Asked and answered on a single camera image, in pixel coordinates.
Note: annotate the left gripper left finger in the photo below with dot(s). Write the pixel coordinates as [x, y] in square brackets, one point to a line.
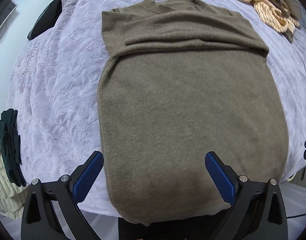
[39, 219]

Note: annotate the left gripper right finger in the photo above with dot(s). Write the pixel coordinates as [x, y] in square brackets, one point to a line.
[256, 210]

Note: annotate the olive brown knit sweater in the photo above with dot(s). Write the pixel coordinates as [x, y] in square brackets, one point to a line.
[184, 78]

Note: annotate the cream ribbed garment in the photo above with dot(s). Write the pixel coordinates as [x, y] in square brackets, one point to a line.
[12, 198]

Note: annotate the dark green folded garment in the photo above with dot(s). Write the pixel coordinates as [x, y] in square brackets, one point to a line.
[10, 147]

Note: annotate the lavender plush bed blanket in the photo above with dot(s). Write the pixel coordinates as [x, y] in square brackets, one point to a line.
[54, 87]

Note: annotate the cream striped garment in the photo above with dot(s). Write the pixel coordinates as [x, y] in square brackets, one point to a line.
[283, 16]

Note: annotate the black pillow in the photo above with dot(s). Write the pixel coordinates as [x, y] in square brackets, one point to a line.
[46, 20]

